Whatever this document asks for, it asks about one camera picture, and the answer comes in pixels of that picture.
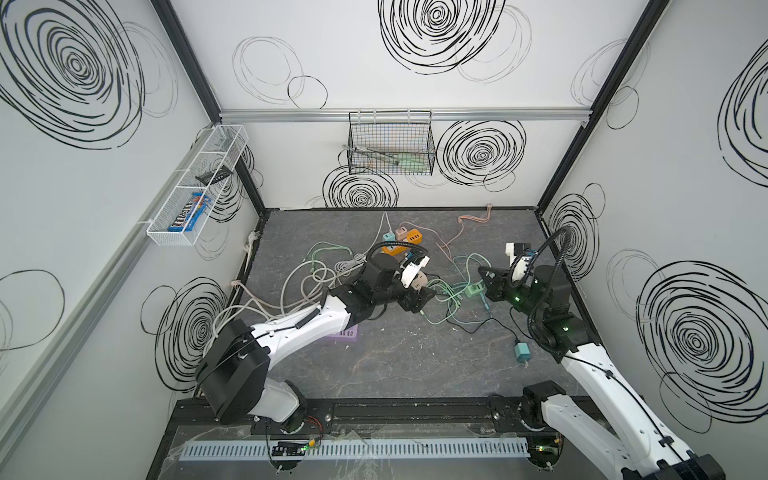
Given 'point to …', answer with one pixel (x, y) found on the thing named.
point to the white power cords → (304, 285)
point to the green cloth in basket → (412, 162)
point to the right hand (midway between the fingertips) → (479, 268)
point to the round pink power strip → (419, 281)
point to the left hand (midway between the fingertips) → (428, 284)
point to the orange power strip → (413, 237)
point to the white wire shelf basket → (222, 146)
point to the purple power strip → (348, 335)
